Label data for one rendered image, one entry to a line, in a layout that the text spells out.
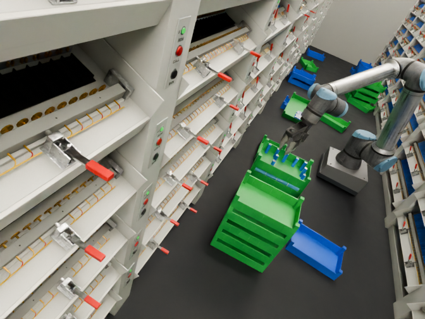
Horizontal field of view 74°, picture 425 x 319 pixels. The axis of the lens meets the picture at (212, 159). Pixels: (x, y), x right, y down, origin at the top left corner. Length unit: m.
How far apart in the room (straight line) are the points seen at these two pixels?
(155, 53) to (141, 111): 0.11
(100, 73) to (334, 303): 1.52
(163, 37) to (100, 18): 0.14
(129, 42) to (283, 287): 1.36
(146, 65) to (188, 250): 1.12
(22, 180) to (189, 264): 1.13
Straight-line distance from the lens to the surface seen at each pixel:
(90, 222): 0.60
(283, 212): 1.40
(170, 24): 0.47
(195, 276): 1.43
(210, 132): 1.24
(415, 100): 2.00
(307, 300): 1.63
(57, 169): 0.42
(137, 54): 0.51
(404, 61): 2.00
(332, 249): 1.90
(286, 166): 1.68
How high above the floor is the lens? 1.24
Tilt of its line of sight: 38 degrees down
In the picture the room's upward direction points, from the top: 22 degrees clockwise
